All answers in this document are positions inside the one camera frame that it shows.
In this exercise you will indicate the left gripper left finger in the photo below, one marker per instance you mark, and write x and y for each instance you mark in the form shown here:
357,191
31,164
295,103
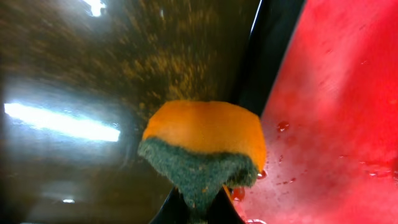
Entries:
173,211

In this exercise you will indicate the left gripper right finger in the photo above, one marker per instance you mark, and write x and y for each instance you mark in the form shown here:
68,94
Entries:
222,210

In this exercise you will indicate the green orange sponge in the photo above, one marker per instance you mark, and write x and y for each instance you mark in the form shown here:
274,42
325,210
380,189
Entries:
203,146

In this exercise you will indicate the red plastic tray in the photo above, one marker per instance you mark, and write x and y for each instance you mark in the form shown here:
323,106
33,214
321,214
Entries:
331,121

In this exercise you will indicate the black water tray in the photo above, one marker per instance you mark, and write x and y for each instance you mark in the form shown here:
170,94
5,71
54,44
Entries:
80,79

